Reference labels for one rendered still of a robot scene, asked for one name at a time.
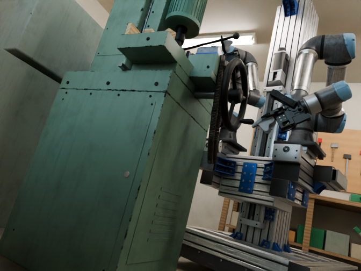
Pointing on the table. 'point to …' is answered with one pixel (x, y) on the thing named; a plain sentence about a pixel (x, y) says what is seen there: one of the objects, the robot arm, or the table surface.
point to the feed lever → (214, 41)
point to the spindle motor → (186, 15)
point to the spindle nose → (180, 30)
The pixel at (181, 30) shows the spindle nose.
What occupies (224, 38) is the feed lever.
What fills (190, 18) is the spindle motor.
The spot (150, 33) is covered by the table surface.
